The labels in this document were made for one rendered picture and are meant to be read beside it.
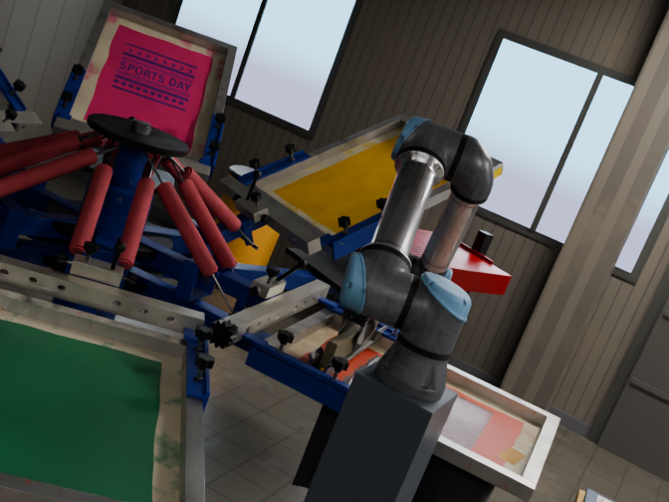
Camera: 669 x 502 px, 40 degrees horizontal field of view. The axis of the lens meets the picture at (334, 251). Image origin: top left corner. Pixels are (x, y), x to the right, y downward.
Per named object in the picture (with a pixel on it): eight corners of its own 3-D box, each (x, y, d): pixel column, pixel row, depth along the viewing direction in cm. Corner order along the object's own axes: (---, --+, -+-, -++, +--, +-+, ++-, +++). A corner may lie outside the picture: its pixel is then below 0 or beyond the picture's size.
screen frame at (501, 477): (556, 429, 273) (560, 417, 272) (528, 503, 218) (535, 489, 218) (324, 317, 294) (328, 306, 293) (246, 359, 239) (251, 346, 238)
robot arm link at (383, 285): (409, 312, 181) (472, 124, 212) (338, 284, 181) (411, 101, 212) (394, 340, 191) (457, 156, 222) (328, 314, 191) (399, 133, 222)
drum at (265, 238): (268, 287, 618) (305, 186, 600) (251, 304, 573) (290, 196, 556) (205, 261, 621) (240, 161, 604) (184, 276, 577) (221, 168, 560)
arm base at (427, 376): (428, 408, 183) (447, 365, 181) (363, 374, 189) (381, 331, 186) (451, 391, 197) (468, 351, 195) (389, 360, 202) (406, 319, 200)
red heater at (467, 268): (429, 253, 416) (439, 229, 413) (502, 299, 384) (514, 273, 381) (331, 238, 374) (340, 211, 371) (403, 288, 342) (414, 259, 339)
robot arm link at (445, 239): (516, 141, 213) (447, 277, 248) (471, 125, 213) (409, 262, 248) (509, 171, 205) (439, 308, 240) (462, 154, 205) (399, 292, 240)
